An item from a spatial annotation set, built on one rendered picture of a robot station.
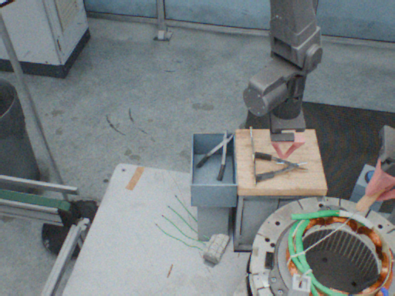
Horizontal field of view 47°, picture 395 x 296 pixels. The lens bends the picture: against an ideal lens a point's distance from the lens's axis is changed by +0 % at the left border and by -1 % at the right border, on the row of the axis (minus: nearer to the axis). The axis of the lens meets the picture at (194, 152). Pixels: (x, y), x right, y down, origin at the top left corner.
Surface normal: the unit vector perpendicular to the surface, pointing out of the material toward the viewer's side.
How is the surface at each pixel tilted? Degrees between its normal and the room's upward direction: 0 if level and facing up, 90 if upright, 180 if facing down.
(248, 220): 90
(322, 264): 0
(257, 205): 90
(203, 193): 90
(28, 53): 90
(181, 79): 0
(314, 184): 0
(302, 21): 80
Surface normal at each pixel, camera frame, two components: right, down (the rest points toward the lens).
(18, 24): -0.21, 0.73
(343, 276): -0.02, -0.67
